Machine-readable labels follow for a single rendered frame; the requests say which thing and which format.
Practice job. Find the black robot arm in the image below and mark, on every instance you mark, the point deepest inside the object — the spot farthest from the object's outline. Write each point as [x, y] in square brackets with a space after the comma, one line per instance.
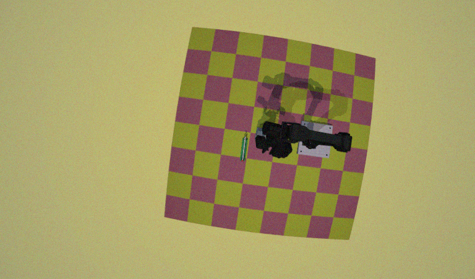
[298, 133]

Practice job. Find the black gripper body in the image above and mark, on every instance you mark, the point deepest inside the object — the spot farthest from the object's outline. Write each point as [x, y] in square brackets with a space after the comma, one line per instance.
[261, 143]

